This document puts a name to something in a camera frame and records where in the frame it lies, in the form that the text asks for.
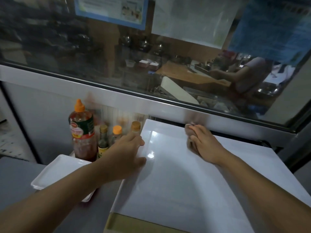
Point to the person's left hand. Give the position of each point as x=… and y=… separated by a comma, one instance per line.
x=121, y=160

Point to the person's right hand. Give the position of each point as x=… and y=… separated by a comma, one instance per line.
x=209, y=145

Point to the small glass bottle tan cap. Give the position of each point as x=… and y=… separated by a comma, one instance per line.
x=103, y=143

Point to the brown cloth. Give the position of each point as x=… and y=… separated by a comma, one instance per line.
x=187, y=129

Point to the dark sauce bottle orange cap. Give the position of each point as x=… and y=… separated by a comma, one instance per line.
x=116, y=133

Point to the clear bottle green label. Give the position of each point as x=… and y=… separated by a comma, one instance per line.
x=135, y=127

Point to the large ketchup bottle orange cap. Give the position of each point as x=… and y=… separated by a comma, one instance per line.
x=82, y=133

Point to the plain white rectangular plate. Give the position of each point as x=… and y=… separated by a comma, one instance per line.
x=87, y=200

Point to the white microwave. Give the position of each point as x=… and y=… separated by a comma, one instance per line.
x=182, y=191

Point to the white rectangular plate red underside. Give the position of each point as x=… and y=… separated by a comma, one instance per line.
x=58, y=169

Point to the person's left forearm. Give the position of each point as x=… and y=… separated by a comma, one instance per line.
x=48, y=203

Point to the person's right forearm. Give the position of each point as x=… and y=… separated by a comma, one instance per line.
x=267, y=196

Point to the stainless steel table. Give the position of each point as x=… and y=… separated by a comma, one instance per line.
x=97, y=215

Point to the white tilted board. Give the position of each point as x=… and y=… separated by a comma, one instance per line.
x=177, y=90

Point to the wooden kitchen counter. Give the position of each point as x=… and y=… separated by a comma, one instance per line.
x=179, y=75

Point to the shiny metal bowl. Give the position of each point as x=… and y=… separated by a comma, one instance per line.
x=267, y=90

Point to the small white box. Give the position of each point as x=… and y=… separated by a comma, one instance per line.
x=143, y=63
x=154, y=66

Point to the clear plastic cup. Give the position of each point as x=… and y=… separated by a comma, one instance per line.
x=130, y=63

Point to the metal kettle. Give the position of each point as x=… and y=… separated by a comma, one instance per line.
x=159, y=48
x=125, y=40
x=143, y=44

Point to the low grey cabinet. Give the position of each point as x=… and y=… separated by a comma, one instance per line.
x=14, y=181

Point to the white paper notice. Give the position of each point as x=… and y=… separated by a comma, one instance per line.
x=194, y=19

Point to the blue bordered poster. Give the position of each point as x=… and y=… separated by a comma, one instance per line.
x=109, y=9

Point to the glass window aluminium frame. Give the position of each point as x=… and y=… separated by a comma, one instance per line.
x=73, y=89

